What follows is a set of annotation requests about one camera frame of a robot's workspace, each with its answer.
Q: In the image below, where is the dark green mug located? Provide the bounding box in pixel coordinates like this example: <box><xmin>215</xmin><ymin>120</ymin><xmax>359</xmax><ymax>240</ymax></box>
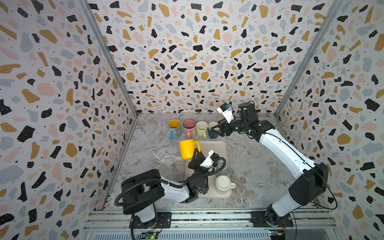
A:
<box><xmin>208</xmin><ymin>122</ymin><xmax>219</xmax><ymax>140</ymax></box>

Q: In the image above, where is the aluminium corner post right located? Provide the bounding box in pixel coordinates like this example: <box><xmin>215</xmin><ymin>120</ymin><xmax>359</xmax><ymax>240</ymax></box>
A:
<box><xmin>274</xmin><ymin>0</ymin><xmax>346</xmax><ymax>118</ymax></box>

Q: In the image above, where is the blue butterfly mug yellow inside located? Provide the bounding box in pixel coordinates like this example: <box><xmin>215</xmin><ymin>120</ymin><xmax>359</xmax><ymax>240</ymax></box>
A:
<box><xmin>167</xmin><ymin>120</ymin><xmax>182</xmax><ymax>140</ymax></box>

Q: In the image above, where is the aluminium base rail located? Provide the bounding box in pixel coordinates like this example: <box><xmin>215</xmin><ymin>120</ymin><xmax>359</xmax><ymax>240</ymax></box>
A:
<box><xmin>84</xmin><ymin>209</ymin><xmax>342</xmax><ymax>240</ymax></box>

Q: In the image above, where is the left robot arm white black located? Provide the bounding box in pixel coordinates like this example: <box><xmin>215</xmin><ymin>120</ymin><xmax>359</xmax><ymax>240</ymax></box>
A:
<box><xmin>114</xmin><ymin>149</ymin><xmax>227</xmax><ymax>228</ymax></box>

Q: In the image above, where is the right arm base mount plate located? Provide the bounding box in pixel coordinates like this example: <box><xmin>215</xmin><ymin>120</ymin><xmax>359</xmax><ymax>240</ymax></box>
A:
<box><xmin>250</xmin><ymin>211</ymin><xmax>294</xmax><ymax>228</ymax></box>

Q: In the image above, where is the aluminium corner post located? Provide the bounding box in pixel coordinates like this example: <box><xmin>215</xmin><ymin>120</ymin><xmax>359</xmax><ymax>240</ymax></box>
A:
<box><xmin>76</xmin><ymin>0</ymin><xmax>139</xmax><ymax>118</ymax></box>
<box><xmin>274</xmin><ymin>0</ymin><xmax>346</xmax><ymax>118</ymax></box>

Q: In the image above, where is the black corrugated cable conduit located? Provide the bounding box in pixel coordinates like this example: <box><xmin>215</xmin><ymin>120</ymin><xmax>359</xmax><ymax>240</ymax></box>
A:
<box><xmin>113</xmin><ymin>156</ymin><xmax>227</xmax><ymax>208</ymax></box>

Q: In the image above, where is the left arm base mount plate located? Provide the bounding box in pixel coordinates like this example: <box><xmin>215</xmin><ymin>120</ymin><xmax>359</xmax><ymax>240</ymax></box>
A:
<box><xmin>129</xmin><ymin>211</ymin><xmax>172</xmax><ymax>229</ymax></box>

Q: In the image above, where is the light green mug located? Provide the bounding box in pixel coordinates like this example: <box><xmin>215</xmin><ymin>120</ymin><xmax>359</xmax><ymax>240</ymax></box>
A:
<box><xmin>196</xmin><ymin>121</ymin><xmax>208</xmax><ymax>139</ymax></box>

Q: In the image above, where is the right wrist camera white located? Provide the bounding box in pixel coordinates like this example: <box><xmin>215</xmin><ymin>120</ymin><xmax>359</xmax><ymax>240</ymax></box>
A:
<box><xmin>217</xmin><ymin>103</ymin><xmax>235</xmax><ymax>124</ymax></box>

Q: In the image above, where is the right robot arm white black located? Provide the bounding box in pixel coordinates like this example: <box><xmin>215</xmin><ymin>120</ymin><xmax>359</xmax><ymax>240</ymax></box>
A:
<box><xmin>213</xmin><ymin>101</ymin><xmax>329</xmax><ymax>227</ymax></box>

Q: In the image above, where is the white mug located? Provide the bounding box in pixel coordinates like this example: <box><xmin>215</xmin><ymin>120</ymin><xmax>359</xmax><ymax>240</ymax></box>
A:
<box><xmin>215</xmin><ymin>175</ymin><xmax>237</xmax><ymax>195</ymax></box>

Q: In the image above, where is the beige rectangular tray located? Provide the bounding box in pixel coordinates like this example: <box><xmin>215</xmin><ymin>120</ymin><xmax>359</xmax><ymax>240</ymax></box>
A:
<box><xmin>198</xmin><ymin>141</ymin><xmax>232</xmax><ymax>199</ymax></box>

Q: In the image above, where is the aluminium corner post left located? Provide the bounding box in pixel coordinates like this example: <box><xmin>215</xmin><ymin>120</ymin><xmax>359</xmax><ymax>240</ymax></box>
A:
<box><xmin>76</xmin><ymin>0</ymin><xmax>139</xmax><ymax>118</ymax></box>

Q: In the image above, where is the pink patterned mug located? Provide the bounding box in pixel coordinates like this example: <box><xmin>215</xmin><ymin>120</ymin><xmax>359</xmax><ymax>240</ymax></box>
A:
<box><xmin>183</xmin><ymin>119</ymin><xmax>196</xmax><ymax>139</ymax></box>

